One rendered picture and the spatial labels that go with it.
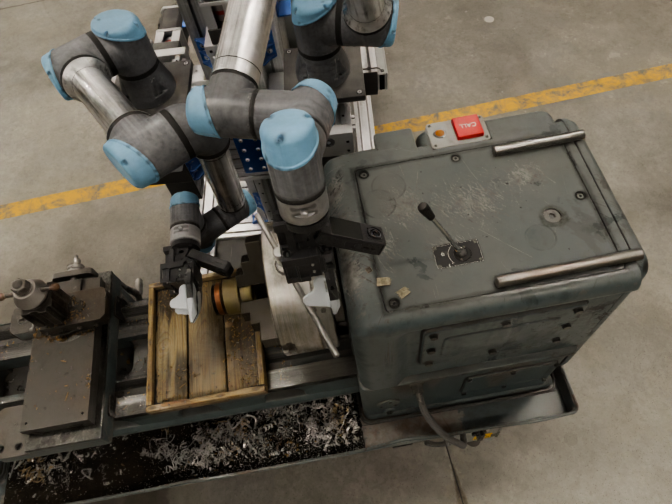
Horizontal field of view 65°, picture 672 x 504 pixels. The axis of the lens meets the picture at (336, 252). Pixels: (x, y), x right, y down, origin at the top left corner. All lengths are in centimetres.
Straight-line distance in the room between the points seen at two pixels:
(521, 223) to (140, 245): 208
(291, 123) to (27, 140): 302
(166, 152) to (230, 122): 35
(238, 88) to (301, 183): 19
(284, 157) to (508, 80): 268
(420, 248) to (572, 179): 36
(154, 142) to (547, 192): 81
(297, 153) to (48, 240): 249
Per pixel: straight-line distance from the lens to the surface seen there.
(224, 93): 83
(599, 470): 234
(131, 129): 117
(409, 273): 105
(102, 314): 145
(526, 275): 105
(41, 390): 151
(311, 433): 163
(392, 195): 115
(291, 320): 111
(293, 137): 68
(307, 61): 148
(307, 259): 82
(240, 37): 88
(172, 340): 150
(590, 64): 349
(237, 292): 122
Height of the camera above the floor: 218
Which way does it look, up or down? 60 degrees down
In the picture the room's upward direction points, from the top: 10 degrees counter-clockwise
